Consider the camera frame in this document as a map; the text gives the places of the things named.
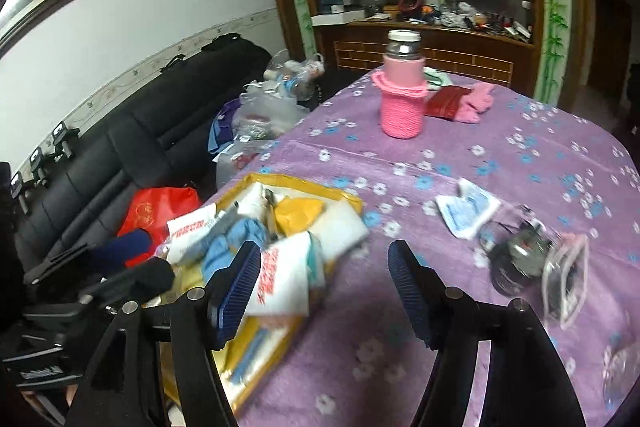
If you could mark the black round device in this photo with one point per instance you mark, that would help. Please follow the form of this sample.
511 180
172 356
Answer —
515 262

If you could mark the blue face masks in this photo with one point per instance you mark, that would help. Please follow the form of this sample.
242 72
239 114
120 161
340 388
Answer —
235 237

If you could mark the purple floral tablecloth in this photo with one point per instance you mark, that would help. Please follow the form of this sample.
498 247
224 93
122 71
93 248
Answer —
500 167

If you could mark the clear zip bag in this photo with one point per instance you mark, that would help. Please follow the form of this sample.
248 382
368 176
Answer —
565 277

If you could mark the red plastic bag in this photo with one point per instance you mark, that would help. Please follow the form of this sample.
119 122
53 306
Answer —
155 207

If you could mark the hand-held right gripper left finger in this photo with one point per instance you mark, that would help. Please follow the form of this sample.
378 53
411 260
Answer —
240 292

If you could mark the black sofa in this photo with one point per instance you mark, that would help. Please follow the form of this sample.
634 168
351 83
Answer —
150 147

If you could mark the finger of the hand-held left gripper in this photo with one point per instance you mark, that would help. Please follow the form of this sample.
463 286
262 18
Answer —
122 247
145 277

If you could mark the bag of plastic bottles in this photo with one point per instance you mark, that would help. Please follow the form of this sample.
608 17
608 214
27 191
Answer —
295 69

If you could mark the bottle in pink knitted sleeve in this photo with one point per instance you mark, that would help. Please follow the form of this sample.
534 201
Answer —
400 107

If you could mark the flat white box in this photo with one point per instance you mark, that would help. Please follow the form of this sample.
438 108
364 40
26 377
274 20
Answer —
337 18

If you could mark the small black camera device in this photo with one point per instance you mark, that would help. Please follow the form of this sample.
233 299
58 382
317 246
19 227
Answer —
62 139
17 192
37 167

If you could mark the clear shiny wrapper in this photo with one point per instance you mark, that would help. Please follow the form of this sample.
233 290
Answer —
620 372

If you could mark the clear bag with red print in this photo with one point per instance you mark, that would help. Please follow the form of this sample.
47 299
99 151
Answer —
237 159

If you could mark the red wallet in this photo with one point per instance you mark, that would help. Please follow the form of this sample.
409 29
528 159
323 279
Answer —
445 103

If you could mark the wooden cabinet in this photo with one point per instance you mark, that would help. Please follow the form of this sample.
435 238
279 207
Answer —
475 52

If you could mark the clutter of small items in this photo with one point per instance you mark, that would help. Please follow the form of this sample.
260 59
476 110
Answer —
475 19

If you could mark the blue and purple cloth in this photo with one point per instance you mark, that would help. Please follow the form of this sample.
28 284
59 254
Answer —
222 127

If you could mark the yellow cardboard box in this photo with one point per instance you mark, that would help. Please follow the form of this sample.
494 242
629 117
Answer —
280 337

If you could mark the yellow pouch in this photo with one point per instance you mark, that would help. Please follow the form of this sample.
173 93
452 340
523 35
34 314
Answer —
300 213

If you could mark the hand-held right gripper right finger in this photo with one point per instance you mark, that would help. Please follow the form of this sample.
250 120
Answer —
407 292

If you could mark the clear plastic bag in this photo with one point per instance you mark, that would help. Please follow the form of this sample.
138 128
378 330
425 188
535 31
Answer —
265 112

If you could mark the white and blue packet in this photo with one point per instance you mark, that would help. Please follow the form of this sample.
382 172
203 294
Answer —
465 207

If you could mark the white packet with red print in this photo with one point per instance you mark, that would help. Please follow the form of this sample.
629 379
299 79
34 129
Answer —
192 227
285 277

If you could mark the pale green cloth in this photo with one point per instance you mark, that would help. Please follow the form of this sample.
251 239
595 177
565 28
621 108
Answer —
437 77

